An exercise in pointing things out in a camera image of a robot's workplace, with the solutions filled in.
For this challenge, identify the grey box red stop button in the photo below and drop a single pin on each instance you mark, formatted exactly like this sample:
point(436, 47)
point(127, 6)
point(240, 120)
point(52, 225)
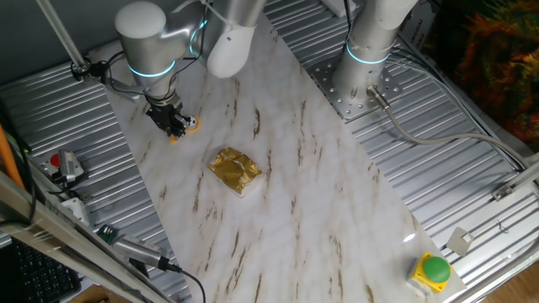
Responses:
point(54, 160)

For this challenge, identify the aluminium frame beam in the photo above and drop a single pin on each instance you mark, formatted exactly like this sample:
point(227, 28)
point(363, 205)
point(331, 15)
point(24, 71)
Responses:
point(42, 227)

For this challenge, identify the gold foil packet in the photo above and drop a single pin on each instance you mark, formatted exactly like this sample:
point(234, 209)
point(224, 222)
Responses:
point(233, 170)

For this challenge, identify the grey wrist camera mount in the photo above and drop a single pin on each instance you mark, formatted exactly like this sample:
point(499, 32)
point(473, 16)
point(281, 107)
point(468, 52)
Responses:
point(126, 90)

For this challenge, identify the black keyboard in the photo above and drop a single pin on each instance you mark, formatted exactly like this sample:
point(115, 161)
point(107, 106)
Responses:
point(42, 278)

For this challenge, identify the silver finned device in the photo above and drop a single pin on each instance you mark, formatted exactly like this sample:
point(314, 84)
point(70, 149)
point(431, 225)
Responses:
point(139, 250)

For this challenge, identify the green circuit board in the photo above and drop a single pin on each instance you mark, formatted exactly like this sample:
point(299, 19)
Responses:
point(106, 233)

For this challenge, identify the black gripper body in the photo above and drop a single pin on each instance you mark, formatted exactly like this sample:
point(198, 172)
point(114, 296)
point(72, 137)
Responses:
point(164, 115)

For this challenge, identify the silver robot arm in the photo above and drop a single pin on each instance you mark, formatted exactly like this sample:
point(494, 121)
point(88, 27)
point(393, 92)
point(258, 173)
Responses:
point(143, 46)

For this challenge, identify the small grey plate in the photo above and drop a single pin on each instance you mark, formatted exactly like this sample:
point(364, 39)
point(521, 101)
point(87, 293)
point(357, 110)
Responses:
point(460, 240)

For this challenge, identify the small metal corner bracket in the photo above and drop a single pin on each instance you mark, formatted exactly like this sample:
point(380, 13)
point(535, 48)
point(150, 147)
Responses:
point(503, 192)

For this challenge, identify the orange green patterned cloth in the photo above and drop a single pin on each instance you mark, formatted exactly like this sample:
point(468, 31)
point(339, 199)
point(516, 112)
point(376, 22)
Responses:
point(497, 63)

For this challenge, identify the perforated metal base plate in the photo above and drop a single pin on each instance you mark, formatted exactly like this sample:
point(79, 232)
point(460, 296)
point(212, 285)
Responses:
point(349, 107)

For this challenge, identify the white printed carton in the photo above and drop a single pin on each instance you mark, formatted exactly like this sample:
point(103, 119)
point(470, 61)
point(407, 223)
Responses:
point(419, 29)

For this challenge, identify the yellow box green push button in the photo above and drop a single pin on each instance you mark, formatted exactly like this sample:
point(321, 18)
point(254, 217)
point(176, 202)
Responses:
point(436, 269)

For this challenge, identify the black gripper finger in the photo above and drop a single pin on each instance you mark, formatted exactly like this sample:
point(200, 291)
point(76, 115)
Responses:
point(172, 130)
point(182, 125)

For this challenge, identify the small soccer ball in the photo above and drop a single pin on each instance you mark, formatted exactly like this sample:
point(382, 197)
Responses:
point(193, 122)

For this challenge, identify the aluminium pole with foot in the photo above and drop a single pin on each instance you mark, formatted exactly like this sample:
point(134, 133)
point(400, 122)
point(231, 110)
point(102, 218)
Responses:
point(63, 38)

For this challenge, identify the orange pole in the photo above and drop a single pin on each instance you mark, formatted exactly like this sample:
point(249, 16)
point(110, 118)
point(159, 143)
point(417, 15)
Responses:
point(8, 160)

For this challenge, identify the aluminium rail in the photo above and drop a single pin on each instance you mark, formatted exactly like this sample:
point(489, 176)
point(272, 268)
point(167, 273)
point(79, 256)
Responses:
point(526, 174)

